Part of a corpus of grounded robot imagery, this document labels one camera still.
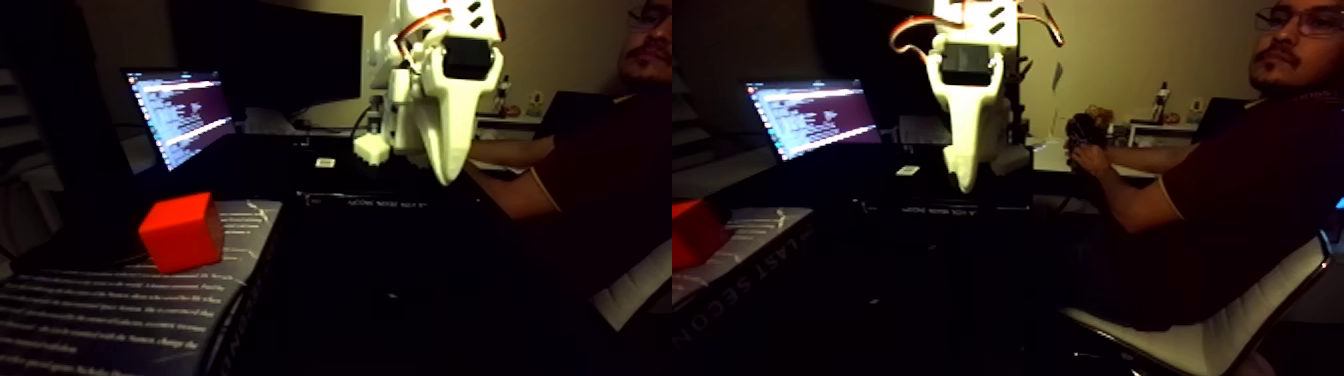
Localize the person's left hand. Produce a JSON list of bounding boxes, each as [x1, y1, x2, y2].
[[1068, 142, 1114, 180]]

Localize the person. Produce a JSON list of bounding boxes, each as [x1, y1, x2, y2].
[[1068, 0, 1344, 333]]

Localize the white office chair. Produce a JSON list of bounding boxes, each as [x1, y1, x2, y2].
[[1060, 239, 1340, 376]]

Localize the black box with white print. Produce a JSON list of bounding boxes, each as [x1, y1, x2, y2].
[[297, 189, 432, 214]]

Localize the orange red servo cable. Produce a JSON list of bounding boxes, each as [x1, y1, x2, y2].
[[390, 5, 453, 60]]

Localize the large black stand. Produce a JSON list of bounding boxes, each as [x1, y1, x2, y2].
[[0, 0, 201, 277]]

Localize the red cube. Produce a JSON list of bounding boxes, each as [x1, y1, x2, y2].
[[138, 192, 225, 276]]

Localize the black computer monitor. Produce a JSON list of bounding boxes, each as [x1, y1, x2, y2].
[[173, 0, 364, 117]]

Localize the open laptop with lit screen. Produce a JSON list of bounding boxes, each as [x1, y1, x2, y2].
[[123, 68, 248, 175]]

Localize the eyeglasses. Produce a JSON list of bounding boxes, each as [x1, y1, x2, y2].
[[1254, 5, 1344, 38]]

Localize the black book with white text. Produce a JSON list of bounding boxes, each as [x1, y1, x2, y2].
[[0, 199, 285, 376]]

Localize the black leader arm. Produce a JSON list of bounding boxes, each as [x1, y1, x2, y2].
[[1065, 105, 1117, 175]]

